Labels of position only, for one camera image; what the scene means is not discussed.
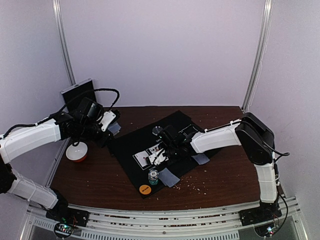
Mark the orange white bowl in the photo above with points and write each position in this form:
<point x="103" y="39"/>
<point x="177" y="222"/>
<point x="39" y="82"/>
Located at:
<point x="77" y="153"/>

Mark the dealt playing card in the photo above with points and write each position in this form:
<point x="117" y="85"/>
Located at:
<point x="170" y="179"/>
<point x="161" y="173"/>
<point x="201" y="159"/>

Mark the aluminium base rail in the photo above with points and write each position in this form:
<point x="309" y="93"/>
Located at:
<point x="216" y="223"/>

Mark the aluminium poker chip case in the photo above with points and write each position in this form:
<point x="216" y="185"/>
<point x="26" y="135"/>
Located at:
<point x="75" y="90"/>

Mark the clear dealer button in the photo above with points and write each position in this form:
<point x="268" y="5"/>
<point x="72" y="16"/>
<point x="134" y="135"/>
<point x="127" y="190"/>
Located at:
<point x="156" y="130"/>

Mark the queen face card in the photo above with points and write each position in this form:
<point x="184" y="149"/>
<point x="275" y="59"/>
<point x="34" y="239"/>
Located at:
<point x="154" y="150"/>

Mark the black poker mat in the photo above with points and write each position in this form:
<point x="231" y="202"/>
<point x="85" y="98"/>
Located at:
<point x="124" y="147"/>

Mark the aluminium frame post left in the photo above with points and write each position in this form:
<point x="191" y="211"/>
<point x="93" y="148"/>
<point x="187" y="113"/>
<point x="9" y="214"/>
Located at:
<point x="63" y="42"/>

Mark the blue playing card deck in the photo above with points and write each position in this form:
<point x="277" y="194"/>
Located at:
<point x="114" y="128"/>

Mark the orange big blind button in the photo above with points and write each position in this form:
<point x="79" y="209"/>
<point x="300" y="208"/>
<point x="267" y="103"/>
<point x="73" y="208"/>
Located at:
<point x="145" y="189"/>

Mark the ace of diamonds card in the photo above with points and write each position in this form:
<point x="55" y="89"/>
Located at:
<point x="142" y="158"/>

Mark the aluminium frame post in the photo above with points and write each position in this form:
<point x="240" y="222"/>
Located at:
<point x="63" y="42"/>
<point x="261" y="47"/>

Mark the aluminium frame post right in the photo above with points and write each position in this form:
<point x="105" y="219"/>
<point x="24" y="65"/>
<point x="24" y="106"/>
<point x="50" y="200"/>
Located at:
<point x="261" y="47"/>

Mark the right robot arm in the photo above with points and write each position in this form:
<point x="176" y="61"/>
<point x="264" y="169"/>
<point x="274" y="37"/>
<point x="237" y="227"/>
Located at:
<point x="256" y="139"/>

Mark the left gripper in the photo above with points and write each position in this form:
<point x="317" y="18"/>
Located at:
<point x="103" y="141"/>

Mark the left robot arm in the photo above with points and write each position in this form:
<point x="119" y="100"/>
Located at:
<point x="24" y="141"/>

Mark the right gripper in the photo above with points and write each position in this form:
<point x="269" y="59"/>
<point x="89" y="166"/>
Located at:
<point x="165" y="153"/>

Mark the multicolour poker chip stack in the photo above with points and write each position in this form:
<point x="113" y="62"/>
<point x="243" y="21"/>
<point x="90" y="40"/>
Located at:
<point x="153" y="177"/>

